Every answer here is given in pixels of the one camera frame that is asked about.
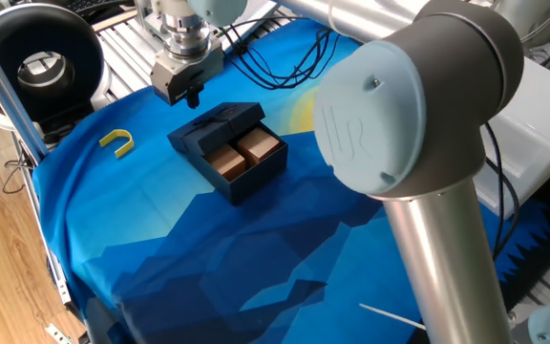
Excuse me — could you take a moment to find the light wooden strip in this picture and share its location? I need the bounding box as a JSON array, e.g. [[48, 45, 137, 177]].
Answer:
[[91, 7, 138, 33]]

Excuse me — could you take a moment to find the brown cardboard inner box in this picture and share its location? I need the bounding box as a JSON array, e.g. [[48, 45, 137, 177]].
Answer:
[[205, 142, 249, 183], [235, 126, 283, 166]]

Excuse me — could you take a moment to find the blue mountain print tablecloth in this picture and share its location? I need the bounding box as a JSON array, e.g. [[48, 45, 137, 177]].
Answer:
[[31, 17, 550, 344]]

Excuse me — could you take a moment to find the thin dark floor cable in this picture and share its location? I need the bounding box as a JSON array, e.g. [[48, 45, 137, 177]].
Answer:
[[1, 140, 35, 196]]

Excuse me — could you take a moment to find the dark blue ribboned box casing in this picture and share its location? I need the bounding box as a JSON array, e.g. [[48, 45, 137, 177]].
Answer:
[[166, 101, 266, 158]]

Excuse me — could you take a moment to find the grey Schunk gripper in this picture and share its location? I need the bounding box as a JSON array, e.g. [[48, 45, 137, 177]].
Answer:
[[150, 40, 224, 109]]

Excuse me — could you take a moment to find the slanted blue-grey aluminium post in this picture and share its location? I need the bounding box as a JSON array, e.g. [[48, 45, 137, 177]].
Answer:
[[0, 13, 51, 164]]

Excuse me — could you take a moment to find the black keyboard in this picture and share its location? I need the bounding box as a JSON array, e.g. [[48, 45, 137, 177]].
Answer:
[[62, 0, 118, 14]]

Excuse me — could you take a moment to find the white metal bracket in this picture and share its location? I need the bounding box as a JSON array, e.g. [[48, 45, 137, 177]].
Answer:
[[44, 322, 74, 344]]

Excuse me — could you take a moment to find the white cylindrical device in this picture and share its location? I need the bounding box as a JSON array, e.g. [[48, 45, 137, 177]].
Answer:
[[492, 0, 550, 49]]

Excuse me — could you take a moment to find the white plastic drawer unit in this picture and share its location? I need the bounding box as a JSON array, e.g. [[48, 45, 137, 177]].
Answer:
[[473, 56, 550, 221]]

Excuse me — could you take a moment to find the white zip tie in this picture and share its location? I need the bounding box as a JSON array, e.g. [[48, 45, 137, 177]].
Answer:
[[358, 302, 430, 332]]

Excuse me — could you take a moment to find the thin black hanging cable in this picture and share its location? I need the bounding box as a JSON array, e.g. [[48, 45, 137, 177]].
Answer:
[[482, 121, 521, 263]]

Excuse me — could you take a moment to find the upright aluminium profile post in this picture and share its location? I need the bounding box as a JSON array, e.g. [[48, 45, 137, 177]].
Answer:
[[133, 0, 153, 30]]

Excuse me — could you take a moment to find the yellow U-shaped plastic piece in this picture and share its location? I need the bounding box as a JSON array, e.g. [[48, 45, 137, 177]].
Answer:
[[98, 128, 136, 160]]

